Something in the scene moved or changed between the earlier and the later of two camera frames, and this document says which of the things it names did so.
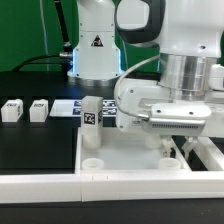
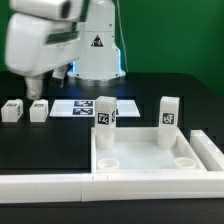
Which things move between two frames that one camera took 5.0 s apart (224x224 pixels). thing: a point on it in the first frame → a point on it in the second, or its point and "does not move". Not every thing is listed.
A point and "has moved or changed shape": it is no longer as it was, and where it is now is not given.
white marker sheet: (73, 108) does not move
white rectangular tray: (125, 151) has moved or changed shape
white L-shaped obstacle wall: (88, 186) does not move
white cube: (152, 141) has moved or changed shape
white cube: (92, 108) → (105, 121)
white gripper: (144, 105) → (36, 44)
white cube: (12, 110) does not move
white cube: (39, 110) does not move
